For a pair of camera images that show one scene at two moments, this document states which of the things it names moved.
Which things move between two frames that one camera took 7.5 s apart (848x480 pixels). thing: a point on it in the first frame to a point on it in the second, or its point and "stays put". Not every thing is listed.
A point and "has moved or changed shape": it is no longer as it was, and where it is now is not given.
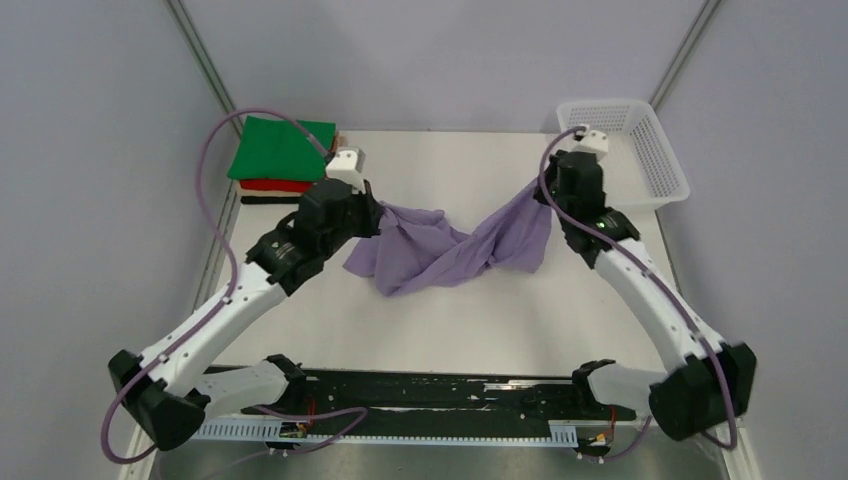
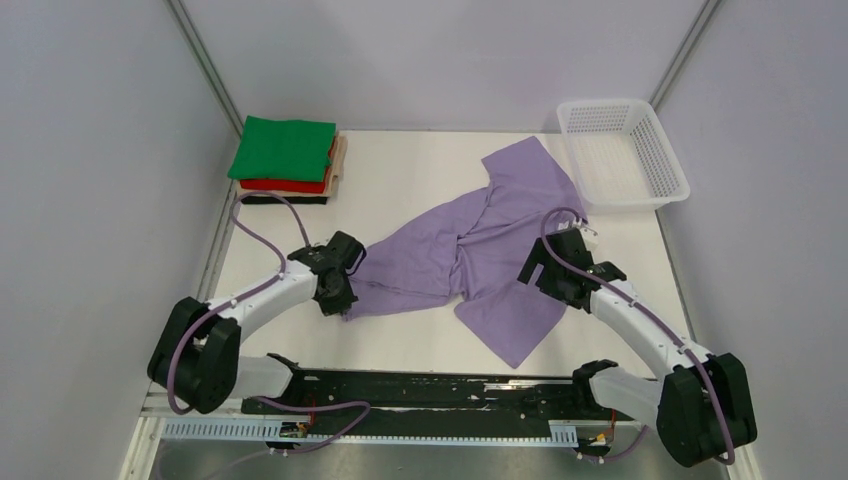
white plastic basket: [641, 171] stays put
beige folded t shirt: [340, 142] stays put
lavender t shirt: [417, 250] has moved or changed shape
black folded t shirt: [270, 199] stays put
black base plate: [333, 396] stays put
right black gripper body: [550, 181] to [548, 280]
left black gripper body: [361, 222] to [343, 288]
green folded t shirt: [277, 149] stays put
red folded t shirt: [275, 185] stays put
